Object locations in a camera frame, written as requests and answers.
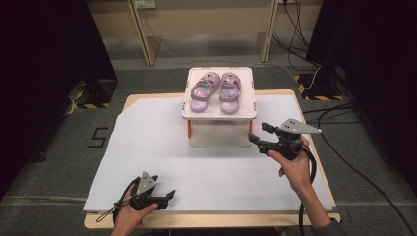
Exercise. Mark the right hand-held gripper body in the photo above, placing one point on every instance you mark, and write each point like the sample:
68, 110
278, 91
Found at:
288, 141

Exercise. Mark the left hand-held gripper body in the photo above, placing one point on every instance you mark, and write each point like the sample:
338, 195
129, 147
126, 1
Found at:
146, 196

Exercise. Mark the white storage box orange latches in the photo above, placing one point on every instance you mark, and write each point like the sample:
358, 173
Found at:
218, 132

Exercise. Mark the pink child sandal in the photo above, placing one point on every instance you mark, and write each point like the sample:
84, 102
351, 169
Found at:
201, 93
229, 95

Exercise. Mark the person's left hand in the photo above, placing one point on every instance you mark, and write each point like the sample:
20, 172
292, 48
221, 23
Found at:
128, 219

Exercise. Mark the person's right hand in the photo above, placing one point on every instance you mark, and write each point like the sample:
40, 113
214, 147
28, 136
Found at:
296, 170

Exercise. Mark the wooden table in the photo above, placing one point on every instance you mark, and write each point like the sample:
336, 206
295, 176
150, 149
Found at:
203, 220

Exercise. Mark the striped stand base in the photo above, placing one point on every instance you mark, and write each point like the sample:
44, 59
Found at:
95, 93
319, 88

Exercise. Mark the wooden desk leg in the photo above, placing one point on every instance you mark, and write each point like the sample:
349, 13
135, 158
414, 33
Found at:
267, 36
144, 36

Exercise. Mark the black curtain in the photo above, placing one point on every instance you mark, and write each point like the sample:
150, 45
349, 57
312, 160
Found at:
39, 82
377, 65

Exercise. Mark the white wall socket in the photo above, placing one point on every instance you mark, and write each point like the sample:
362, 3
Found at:
145, 4

